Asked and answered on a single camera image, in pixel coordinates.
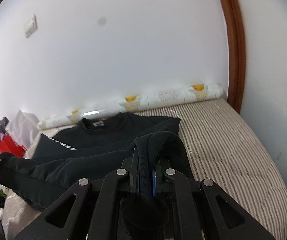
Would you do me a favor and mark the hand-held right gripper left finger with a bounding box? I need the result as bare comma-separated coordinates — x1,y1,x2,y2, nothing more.
13,145,141,240

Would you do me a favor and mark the white printed paper roll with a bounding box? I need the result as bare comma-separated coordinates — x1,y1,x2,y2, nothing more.
38,82,223,130

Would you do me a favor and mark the red paper bag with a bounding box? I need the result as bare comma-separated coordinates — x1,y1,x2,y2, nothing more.
0,134,28,158

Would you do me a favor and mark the white wall switch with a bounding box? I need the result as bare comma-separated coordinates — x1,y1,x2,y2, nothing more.
24,14,37,38

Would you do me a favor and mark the brown wooden door frame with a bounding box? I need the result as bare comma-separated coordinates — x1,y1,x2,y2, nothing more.
213,0,247,113

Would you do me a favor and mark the striped mattress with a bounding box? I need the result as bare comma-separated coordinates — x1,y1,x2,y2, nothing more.
1,99,287,240

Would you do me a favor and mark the white floral quilt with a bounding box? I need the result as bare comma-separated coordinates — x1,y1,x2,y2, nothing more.
0,187,9,207

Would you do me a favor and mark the white plastic bag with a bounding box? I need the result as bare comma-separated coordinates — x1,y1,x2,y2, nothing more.
7,110,43,151

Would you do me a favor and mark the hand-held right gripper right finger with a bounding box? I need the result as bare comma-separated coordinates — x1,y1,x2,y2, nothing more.
152,155,276,240

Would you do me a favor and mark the black sweatshirt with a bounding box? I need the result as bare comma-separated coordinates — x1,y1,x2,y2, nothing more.
0,111,193,230

